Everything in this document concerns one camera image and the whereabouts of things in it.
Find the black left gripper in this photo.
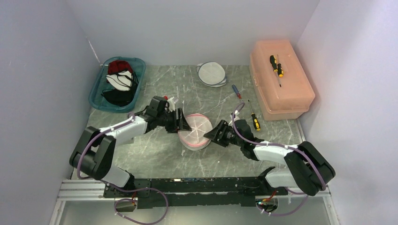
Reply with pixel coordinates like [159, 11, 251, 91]
[157, 108, 191, 134]

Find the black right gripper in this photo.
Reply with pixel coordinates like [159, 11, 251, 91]
[204, 120, 244, 147]

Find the pink zip mesh laundry bag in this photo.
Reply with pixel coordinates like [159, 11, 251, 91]
[178, 113, 213, 151]

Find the white mesh blue zip laundry bag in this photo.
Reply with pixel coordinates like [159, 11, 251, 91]
[196, 61, 227, 88]

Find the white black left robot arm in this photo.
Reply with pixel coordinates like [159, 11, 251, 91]
[69, 96, 191, 197]

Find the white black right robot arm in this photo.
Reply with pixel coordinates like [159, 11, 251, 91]
[204, 120, 336, 196]

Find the black yellow screwdriver on table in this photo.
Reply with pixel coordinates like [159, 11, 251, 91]
[247, 100, 261, 131]

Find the orange translucent plastic storage box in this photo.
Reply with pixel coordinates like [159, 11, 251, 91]
[249, 40, 315, 121]

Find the red cloth garment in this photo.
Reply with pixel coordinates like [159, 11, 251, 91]
[107, 60, 134, 75]

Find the black yellow screwdriver on box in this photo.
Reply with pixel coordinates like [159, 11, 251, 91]
[269, 55, 283, 87]

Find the teal plastic tray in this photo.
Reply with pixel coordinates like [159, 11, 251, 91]
[89, 57, 146, 113]

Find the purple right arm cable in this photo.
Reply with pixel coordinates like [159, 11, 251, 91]
[231, 102, 327, 218]

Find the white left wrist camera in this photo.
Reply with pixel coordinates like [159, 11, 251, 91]
[166, 97, 179, 109]

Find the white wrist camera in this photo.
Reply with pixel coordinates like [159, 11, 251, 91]
[166, 97, 179, 109]
[229, 111, 240, 125]

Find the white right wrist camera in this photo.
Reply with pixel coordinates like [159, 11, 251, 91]
[229, 111, 240, 125]

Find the blue red handle screwdriver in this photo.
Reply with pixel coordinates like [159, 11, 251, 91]
[231, 84, 244, 104]

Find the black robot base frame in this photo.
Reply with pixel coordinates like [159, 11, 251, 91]
[103, 168, 288, 209]

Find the aluminium extrusion rail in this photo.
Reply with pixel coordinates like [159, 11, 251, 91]
[49, 180, 105, 225]

